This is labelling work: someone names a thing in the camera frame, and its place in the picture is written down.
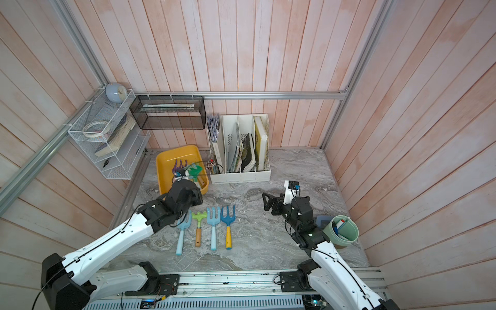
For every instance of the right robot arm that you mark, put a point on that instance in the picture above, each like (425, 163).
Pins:
(325, 271)

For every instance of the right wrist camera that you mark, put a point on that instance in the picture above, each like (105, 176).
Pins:
(292, 190)

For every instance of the white wire shelf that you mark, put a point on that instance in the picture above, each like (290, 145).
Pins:
(114, 166)

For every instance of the dark green rake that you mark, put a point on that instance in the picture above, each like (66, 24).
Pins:
(195, 173)

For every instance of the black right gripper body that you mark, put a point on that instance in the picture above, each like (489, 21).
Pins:
(288, 212)

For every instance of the green bucket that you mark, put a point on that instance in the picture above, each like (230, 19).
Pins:
(342, 231)

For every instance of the tape roll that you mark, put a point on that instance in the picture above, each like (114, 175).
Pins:
(96, 129)

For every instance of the yellow book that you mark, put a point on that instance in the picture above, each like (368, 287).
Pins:
(261, 133)

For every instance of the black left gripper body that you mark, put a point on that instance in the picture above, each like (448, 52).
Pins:
(196, 199)

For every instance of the green rake wooden handle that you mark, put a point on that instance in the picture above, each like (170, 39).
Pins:
(199, 217)

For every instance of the books on wire shelf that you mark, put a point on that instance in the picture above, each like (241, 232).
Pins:
(117, 138)

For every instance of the blue grey small device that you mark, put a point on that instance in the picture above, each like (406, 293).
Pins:
(323, 221)

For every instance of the purple rake pink handle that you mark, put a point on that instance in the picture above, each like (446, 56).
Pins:
(179, 168)

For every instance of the coloured pencils bundle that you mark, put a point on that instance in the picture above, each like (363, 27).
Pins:
(212, 166)

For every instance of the black mesh basket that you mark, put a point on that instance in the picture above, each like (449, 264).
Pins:
(169, 112)

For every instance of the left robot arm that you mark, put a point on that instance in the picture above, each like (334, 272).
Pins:
(77, 279)

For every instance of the blue fork yellow handle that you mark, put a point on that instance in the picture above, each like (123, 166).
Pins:
(228, 216)

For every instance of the white file organizer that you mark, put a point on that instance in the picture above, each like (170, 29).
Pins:
(232, 145)

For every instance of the light blue hand fork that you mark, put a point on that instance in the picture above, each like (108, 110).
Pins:
(183, 224)

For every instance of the yellow storage tray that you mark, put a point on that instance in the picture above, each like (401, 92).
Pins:
(165, 162)

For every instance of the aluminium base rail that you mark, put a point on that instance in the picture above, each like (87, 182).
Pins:
(254, 290)

